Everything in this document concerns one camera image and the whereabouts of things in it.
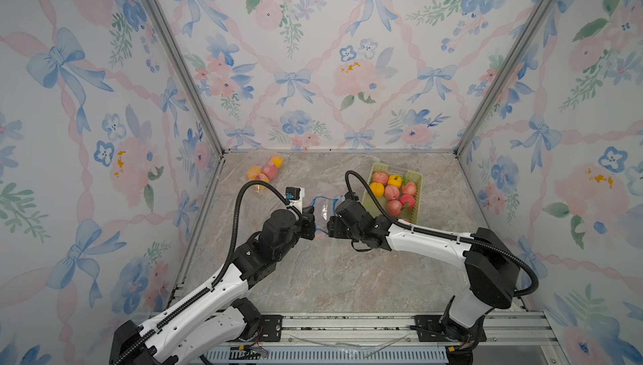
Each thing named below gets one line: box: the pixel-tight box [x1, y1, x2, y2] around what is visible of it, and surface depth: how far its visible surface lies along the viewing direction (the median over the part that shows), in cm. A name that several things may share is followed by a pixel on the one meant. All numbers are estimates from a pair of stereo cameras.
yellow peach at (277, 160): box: [269, 154, 284, 169], surface depth 112 cm
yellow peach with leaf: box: [387, 174, 403, 189], surface depth 105 cm
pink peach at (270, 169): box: [262, 161, 278, 180], surface depth 109 cm
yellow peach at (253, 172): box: [246, 165, 262, 180], surface depth 109 cm
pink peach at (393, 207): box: [386, 199, 403, 217], surface depth 97 cm
